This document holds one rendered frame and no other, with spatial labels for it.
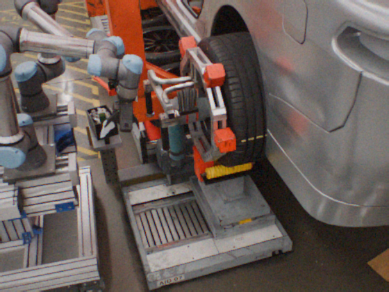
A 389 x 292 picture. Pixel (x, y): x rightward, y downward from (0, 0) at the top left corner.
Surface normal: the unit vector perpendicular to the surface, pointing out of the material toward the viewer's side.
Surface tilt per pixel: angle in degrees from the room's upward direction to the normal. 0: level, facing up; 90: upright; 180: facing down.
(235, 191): 90
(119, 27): 90
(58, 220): 0
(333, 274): 0
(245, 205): 0
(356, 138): 90
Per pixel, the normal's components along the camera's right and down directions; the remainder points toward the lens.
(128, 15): 0.30, 0.56
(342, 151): -0.75, 0.42
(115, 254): -0.04, -0.80
